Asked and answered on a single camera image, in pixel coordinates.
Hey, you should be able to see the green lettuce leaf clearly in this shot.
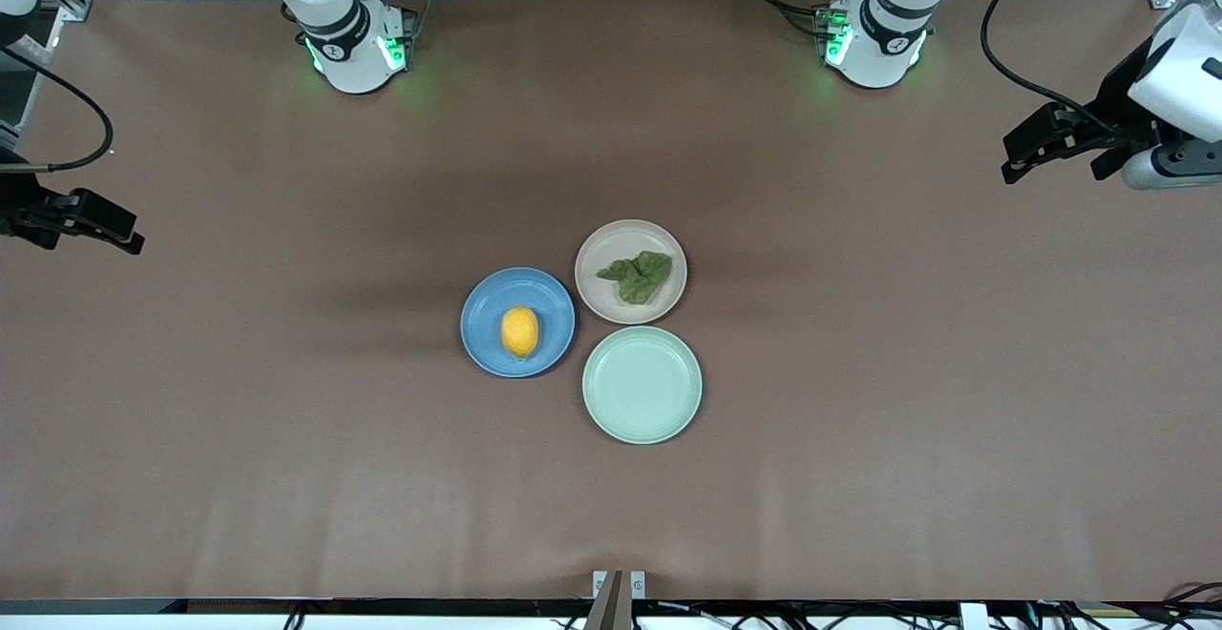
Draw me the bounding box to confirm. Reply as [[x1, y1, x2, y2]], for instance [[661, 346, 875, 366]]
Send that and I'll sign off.
[[597, 250, 673, 305]]

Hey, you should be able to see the yellow lemon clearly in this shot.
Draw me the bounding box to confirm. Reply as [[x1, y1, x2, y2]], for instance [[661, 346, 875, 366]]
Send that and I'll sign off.
[[501, 305, 540, 359]]

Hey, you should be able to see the blue plate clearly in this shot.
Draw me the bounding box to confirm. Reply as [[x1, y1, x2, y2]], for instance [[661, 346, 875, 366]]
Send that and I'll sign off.
[[460, 267, 578, 379]]

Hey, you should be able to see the beige plate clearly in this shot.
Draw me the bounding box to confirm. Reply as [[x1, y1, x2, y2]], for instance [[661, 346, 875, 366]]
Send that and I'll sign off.
[[575, 220, 688, 326]]

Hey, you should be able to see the light green plate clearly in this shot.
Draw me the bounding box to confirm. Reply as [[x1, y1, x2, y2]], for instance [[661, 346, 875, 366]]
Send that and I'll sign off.
[[582, 325, 704, 445]]

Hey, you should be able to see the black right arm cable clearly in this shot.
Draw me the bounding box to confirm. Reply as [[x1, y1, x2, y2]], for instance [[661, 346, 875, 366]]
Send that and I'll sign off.
[[0, 46, 115, 174]]

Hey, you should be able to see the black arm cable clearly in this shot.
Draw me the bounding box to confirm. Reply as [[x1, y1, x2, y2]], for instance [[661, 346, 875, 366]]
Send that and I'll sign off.
[[980, 0, 1123, 135], [0, 46, 115, 174]]

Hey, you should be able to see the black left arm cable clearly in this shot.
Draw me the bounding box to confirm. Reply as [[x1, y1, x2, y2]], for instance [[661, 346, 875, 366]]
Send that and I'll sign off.
[[980, 0, 1123, 135]]

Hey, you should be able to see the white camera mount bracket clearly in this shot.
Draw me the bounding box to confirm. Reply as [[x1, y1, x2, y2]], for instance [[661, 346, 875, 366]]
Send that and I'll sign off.
[[584, 570, 646, 630]]

